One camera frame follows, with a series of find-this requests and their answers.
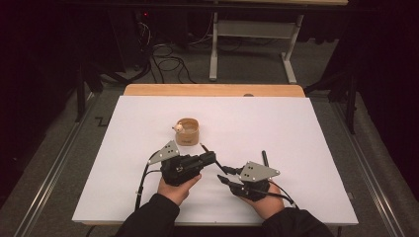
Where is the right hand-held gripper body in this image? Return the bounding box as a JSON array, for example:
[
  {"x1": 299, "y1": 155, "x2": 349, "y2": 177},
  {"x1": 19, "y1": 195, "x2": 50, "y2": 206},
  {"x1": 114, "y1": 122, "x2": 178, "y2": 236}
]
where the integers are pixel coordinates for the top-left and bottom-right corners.
[{"x1": 226, "y1": 160, "x2": 282, "y2": 202}]

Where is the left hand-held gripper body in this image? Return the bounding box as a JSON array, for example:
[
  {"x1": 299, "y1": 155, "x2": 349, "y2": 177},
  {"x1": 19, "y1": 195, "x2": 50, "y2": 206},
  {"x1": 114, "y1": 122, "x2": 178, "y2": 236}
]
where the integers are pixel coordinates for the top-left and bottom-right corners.
[{"x1": 147, "y1": 139, "x2": 207, "y2": 188}]

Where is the plain black pen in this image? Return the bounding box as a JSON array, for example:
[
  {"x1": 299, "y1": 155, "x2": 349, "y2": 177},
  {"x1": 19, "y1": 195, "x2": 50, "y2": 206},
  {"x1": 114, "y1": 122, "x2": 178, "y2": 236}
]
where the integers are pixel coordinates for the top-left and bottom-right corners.
[{"x1": 200, "y1": 142, "x2": 229, "y2": 176}]

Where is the yellow ceramic bear pot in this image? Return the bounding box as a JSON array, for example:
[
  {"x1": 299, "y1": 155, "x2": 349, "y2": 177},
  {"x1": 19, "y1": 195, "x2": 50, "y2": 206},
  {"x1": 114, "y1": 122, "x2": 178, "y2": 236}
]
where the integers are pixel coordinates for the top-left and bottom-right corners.
[{"x1": 171, "y1": 118, "x2": 201, "y2": 147}]

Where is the person's left hand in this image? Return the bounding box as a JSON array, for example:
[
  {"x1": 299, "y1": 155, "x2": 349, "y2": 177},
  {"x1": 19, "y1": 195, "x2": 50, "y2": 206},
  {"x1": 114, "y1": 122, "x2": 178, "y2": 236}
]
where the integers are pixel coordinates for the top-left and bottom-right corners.
[{"x1": 157, "y1": 173, "x2": 203, "y2": 206}]

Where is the person's right hand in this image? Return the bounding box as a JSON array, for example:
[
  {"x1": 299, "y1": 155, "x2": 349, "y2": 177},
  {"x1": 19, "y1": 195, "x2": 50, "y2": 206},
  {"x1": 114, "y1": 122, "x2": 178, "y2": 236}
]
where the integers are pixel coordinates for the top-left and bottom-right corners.
[{"x1": 241, "y1": 180, "x2": 286, "y2": 221}]

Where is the white table sheet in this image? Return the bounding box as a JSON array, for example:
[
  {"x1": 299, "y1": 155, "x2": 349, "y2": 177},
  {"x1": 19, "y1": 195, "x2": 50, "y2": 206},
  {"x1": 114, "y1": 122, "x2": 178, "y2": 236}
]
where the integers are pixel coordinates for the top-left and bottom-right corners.
[{"x1": 71, "y1": 95, "x2": 360, "y2": 226}]

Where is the wooden table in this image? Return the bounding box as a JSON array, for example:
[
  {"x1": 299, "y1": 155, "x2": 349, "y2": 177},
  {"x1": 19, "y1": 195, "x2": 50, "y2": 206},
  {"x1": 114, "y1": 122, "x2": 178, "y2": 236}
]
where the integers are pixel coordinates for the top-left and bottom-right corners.
[{"x1": 80, "y1": 83, "x2": 344, "y2": 228}]

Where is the black metal stand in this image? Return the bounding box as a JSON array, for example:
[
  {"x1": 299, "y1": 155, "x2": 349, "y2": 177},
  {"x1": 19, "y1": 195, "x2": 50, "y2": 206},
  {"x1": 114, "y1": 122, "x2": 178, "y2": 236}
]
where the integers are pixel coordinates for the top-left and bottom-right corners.
[
  {"x1": 304, "y1": 72, "x2": 359, "y2": 134},
  {"x1": 75, "y1": 62, "x2": 103, "y2": 122}
]

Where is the left hand-held gripper cable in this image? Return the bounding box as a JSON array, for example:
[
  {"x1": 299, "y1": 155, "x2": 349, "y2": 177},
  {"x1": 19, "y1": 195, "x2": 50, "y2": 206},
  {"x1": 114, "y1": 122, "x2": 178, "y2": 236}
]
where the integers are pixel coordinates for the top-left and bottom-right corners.
[{"x1": 133, "y1": 149, "x2": 162, "y2": 211}]

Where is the hand-held gripper cable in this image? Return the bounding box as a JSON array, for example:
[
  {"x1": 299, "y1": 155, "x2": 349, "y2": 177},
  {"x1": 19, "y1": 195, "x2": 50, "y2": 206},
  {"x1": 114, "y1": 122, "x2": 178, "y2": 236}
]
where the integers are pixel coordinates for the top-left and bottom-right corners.
[
  {"x1": 133, "y1": 149, "x2": 162, "y2": 211},
  {"x1": 245, "y1": 180, "x2": 300, "y2": 210}
]

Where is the right hand-held gripper cable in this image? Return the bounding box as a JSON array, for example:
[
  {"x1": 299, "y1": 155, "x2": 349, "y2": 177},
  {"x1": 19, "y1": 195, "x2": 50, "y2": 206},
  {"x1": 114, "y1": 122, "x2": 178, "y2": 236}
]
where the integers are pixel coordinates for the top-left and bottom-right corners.
[{"x1": 245, "y1": 180, "x2": 300, "y2": 210}]

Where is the tangle of black floor cables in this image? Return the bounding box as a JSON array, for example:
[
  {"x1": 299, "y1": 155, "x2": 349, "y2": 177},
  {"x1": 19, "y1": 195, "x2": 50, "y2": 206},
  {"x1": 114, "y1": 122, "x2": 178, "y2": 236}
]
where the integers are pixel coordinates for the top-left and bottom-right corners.
[{"x1": 98, "y1": 19, "x2": 199, "y2": 85}]

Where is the metal floor rail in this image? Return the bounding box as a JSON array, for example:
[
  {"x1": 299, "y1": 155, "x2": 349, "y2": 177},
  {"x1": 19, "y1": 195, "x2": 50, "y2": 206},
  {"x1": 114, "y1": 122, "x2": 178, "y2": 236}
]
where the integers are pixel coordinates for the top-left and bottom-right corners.
[
  {"x1": 13, "y1": 93, "x2": 102, "y2": 237},
  {"x1": 330, "y1": 100, "x2": 403, "y2": 237}
]

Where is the white desk frame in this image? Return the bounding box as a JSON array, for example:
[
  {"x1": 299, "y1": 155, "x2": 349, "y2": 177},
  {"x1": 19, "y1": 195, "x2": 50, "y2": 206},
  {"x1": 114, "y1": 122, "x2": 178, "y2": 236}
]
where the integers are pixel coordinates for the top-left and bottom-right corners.
[{"x1": 209, "y1": 0, "x2": 350, "y2": 85}]

